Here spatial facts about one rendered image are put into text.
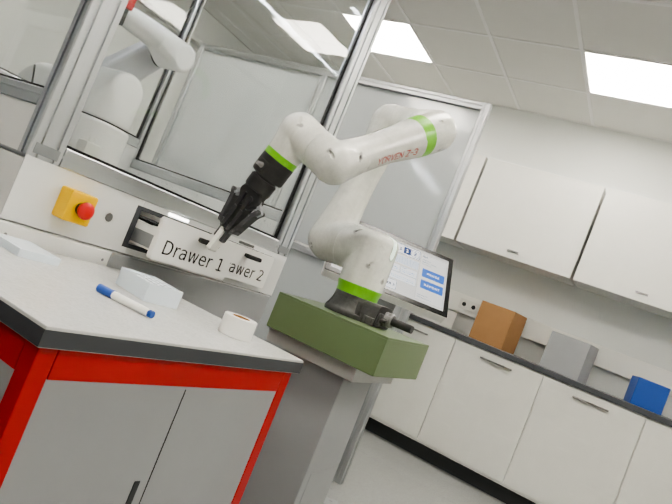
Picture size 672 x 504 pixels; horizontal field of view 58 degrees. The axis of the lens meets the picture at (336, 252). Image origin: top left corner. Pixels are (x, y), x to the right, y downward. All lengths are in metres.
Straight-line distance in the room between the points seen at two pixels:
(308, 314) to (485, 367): 2.82
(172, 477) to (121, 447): 0.16
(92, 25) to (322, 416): 1.07
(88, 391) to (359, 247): 0.93
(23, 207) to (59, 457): 0.67
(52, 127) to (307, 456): 0.99
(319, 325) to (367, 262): 0.23
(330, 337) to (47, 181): 0.75
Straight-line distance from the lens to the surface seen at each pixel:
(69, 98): 1.48
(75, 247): 1.58
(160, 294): 1.30
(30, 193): 1.48
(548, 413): 4.23
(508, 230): 4.76
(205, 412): 1.15
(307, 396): 1.65
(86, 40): 1.49
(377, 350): 1.49
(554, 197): 4.78
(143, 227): 1.64
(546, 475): 4.26
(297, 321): 1.59
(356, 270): 1.66
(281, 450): 1.69
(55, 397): 0.92
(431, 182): 3.23
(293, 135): 1.53
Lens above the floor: 0.95
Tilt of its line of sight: 2 degrees up
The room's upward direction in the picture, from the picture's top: 22 degrees clockwise
